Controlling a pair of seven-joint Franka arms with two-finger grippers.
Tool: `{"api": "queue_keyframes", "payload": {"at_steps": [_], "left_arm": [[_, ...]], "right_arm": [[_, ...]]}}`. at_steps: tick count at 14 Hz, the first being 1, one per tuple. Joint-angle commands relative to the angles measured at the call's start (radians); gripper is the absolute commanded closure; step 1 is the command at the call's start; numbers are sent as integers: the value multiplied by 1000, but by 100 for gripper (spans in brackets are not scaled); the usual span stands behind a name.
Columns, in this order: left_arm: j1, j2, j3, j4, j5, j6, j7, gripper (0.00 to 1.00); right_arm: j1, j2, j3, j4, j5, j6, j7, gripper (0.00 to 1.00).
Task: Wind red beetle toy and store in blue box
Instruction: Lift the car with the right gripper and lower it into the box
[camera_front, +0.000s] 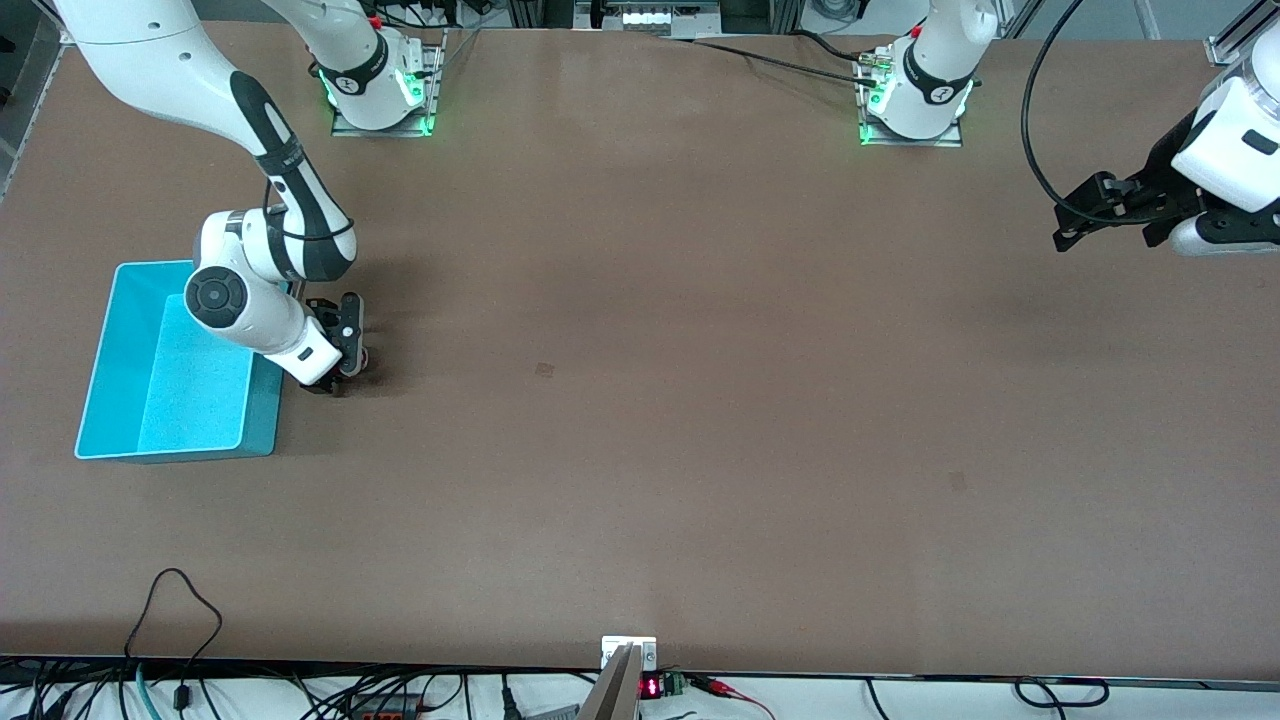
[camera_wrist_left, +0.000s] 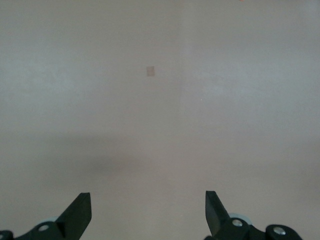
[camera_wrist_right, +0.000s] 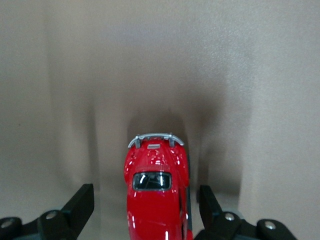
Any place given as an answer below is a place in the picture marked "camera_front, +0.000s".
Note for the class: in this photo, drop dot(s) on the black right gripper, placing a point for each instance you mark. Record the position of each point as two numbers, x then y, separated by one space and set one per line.
321 310

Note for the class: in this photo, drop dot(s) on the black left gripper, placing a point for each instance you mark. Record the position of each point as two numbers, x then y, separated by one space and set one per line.
1160 176

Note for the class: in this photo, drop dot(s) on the red beetle toy car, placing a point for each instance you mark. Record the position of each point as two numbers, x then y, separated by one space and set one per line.
368 357

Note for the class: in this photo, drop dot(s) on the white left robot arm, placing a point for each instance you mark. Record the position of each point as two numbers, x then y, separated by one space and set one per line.
935 90

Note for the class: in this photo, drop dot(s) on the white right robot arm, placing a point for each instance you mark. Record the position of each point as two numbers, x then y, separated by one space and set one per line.
150 60

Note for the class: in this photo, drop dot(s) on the blue plastic box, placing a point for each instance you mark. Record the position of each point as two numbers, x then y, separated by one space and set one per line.
150 400

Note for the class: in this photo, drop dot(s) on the black power strip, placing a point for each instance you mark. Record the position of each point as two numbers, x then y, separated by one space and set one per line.
385 708

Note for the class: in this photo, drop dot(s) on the grey metal bar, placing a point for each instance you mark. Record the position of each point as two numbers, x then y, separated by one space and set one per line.
612 695

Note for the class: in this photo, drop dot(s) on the red LED display module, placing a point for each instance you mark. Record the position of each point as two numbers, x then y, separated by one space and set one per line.
652 687

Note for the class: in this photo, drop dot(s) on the black device with lights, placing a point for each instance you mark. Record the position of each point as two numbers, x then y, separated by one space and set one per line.
645 15

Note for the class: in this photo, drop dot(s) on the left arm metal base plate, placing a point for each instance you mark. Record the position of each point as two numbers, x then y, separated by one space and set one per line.
915 142

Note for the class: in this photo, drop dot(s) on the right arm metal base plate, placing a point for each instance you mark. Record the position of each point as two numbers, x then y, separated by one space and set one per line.
436 100

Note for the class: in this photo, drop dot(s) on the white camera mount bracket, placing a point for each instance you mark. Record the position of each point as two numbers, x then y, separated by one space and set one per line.
612 645

